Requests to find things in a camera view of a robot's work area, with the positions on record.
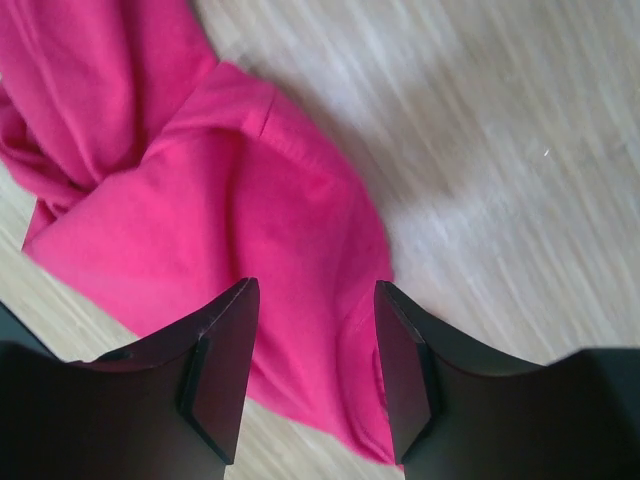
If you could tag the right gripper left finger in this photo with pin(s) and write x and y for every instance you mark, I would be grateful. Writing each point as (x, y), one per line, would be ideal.
(167, 406)

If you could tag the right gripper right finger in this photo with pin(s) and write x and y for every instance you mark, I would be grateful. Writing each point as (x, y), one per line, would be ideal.
(460, 409)

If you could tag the pink red t shirt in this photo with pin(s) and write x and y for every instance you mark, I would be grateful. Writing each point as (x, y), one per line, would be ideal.
(163, 175)

